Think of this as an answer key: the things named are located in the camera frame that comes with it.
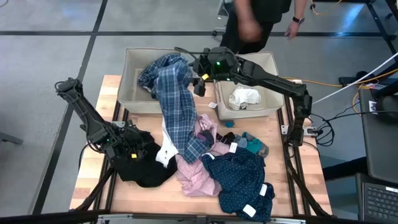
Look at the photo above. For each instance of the white crumpled cloth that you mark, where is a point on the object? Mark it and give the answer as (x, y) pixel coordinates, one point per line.
(245, 96)

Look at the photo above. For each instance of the grey metal leg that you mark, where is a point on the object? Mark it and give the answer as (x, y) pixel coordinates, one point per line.
(11, 138)

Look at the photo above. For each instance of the person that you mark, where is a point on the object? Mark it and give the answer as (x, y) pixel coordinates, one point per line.
(264, 12)

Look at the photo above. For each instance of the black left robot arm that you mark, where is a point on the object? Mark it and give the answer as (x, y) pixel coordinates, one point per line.
(90, 118)

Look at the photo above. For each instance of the small blue sock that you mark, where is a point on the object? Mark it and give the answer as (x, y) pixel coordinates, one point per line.
(230, 124)

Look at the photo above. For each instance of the black garment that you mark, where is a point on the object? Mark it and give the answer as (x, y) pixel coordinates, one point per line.
(149, 171)

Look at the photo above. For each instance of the blue plaid shirt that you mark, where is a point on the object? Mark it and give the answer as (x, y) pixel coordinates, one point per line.
(177, 109)

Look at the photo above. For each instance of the white garment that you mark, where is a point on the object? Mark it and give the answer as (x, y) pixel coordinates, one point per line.
(166, 149)

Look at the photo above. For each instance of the white power strip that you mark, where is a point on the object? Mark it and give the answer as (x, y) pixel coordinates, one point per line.
(311, 130)

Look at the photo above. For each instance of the navy dotted garment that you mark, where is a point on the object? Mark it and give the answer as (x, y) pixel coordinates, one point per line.
(236, 177)

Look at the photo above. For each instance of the pink woven garment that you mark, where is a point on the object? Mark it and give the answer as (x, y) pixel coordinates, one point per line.
(196, 177)

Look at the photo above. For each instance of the dark grey desk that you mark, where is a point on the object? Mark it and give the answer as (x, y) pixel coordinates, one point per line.
(379, 140)

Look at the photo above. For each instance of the black striped sock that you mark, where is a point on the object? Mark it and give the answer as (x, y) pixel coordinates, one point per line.
(225, 138)

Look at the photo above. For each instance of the black laptop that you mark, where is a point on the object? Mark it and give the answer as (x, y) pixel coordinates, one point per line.
(381, 202)

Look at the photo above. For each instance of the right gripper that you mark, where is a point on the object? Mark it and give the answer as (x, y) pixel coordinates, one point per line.
(217, 67)

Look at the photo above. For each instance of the grey-blue sock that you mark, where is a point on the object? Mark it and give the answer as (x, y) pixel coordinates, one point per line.
(241, 141)

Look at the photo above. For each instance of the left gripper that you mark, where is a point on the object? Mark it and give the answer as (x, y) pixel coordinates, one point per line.
(133, 141)

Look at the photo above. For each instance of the white paper tag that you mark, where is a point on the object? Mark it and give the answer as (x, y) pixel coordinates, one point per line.
(263, 189)
(213, 105)
(233, 147)
(248, 210)

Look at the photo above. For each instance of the silver corner bracket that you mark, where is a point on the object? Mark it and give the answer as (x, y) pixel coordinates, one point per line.
(285, 129)
(117, 124)

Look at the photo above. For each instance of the beige fabric bin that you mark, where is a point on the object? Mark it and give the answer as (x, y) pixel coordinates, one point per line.
(273, 99)
(133, 93)

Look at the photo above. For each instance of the black wristwatch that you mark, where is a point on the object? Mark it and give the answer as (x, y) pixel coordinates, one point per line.
(298, 20)

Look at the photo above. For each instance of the teal socks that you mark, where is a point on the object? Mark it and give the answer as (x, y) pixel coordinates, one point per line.
(256, 146)

